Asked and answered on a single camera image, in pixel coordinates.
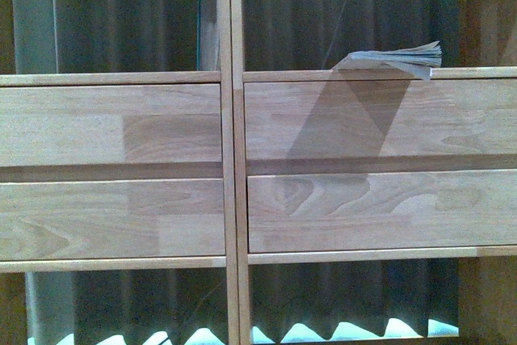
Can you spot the teal cover book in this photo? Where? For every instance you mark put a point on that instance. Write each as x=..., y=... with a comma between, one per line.
x=198, y=35

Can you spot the upper right wooden drawer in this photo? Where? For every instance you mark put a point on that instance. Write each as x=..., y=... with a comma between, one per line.
x=388, y=118

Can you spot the lower right wooden drawer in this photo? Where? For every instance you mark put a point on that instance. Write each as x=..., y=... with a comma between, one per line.
x=301, y=213

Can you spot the white illustrated paperback book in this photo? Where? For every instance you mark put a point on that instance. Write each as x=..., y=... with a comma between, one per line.
x=418, y=61

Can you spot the dark green curtain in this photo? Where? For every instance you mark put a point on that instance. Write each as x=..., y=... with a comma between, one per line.
x=97, y=36

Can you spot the lower left wooden drawer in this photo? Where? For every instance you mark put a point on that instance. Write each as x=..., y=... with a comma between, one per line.
x=112, y=219

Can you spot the wooden drawer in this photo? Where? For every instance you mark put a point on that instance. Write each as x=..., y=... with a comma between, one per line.
x=301, y=213
x=112, y=219
x=96, y=125
x=388, y=118

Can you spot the wooden bookshelf unit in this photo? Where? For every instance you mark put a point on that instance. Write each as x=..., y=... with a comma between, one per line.
x=487, y=302

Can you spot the upper left wooden drawer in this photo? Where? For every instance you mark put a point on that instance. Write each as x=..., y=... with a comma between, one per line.
x=96, y=125

